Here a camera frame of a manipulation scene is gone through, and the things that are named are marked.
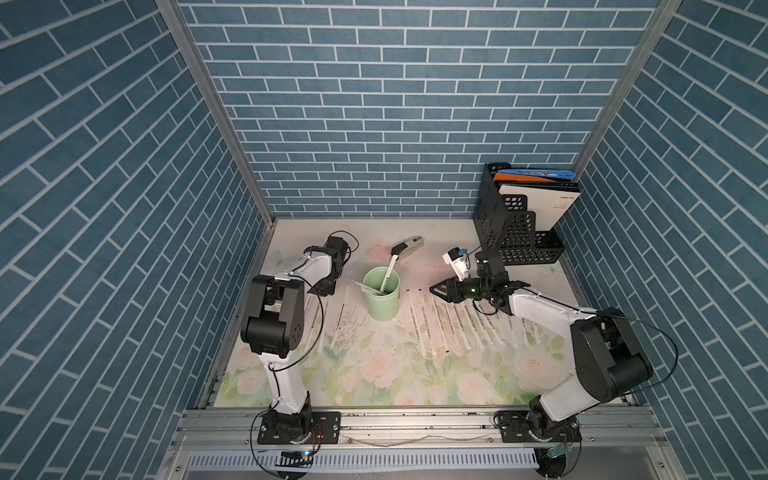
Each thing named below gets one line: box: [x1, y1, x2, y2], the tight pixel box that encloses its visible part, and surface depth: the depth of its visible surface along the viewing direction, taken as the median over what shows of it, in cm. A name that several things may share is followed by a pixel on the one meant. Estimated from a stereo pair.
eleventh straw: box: [329, 284, 350, 352], surface depth 95 cm
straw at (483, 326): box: [470, 307, 496, 347], surface depth 93 cm
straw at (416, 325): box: [406, 290, 426, 358], surface depth 93 cm
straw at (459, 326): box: [445, 304, 471, 352], surface depth 93 cm
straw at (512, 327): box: [507, 317, 518, 345], surface depth 91 cm
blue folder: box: [498, 169, 577, 179], surface depth 96 cm
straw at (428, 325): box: [419, 290, 438, 357], surface depth 93 cm
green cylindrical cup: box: [363, 266, 400, 322], surface depth 89 cm
